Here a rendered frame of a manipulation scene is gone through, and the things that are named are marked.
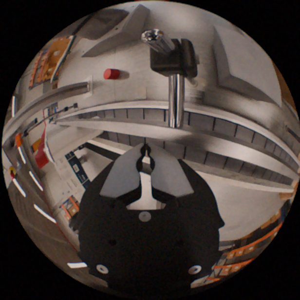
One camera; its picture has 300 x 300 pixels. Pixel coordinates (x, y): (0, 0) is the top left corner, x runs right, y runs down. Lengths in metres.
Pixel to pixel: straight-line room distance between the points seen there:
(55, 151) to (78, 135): 0.06
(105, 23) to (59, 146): 0.31
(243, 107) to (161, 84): 0.17
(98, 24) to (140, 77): 0.22
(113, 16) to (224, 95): 0.32
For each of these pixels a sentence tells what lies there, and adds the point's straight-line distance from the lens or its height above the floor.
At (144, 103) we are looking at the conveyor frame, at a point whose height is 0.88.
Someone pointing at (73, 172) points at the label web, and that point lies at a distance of 0.54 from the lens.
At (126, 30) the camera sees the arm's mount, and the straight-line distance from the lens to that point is 0.27.
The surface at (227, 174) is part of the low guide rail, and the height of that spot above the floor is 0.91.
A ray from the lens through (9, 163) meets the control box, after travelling 0.50.
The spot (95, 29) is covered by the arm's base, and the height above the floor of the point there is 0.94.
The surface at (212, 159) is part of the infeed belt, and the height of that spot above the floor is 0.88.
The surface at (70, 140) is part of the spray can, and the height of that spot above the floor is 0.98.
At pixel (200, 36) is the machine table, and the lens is 0.26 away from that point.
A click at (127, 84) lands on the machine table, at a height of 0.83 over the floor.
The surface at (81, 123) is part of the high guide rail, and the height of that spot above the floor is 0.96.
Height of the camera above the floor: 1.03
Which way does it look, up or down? 49 degrees down
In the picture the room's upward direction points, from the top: 135 degrees counter-clockwise
